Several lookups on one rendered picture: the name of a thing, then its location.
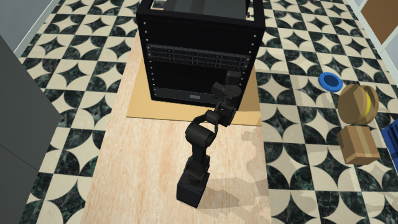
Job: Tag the tan flat board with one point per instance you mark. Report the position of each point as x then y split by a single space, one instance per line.
141 105

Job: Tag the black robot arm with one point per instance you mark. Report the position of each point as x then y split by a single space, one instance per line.
200 137

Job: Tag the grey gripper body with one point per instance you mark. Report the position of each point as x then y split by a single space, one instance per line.
232 78

